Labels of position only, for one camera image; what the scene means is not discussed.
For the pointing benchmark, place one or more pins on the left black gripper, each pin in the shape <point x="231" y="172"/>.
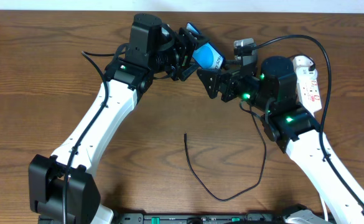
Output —
<point x="179" y="62"/>

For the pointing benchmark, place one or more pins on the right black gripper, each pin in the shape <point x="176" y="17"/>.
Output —
<point x="228" y="86"/>

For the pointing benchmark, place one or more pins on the blue screen Samsung smartphone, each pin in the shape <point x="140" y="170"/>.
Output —
<point x="207" y="56"/>

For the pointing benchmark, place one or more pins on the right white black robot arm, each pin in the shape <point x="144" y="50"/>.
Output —
<point x="289" y="122"/>

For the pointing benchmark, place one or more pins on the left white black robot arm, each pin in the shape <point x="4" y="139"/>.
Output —
<point x="62" y="186"/>

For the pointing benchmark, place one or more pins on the white power strip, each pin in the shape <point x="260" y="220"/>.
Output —
<point x="308" y="89"/>

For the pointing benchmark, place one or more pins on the white USB wall charger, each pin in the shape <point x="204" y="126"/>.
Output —
<point x="300" y="61"/>

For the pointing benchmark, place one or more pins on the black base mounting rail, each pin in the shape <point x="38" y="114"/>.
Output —
<point x="302" y="216"/>

